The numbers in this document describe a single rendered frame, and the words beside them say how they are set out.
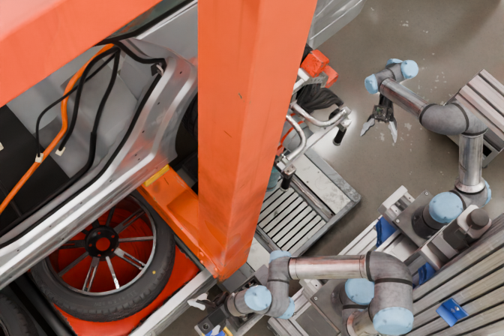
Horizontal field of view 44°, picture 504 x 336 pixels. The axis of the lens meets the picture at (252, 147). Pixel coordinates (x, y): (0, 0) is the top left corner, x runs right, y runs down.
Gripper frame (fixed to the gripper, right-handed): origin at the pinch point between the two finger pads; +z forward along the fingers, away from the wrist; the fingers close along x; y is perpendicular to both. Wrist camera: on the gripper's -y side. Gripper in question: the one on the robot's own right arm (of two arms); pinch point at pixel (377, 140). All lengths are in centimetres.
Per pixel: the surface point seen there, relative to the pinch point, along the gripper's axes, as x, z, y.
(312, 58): -27.7, -23.7, 28.1
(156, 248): -84, 71, 14
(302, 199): -50, 31, -67
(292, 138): -32.6, 8.5, 14.4
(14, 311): -124, 111, 48
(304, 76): -29.1, -15.6, 28.4
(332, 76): -28.2, -25.3, -3.0
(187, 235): -65, 60, 23
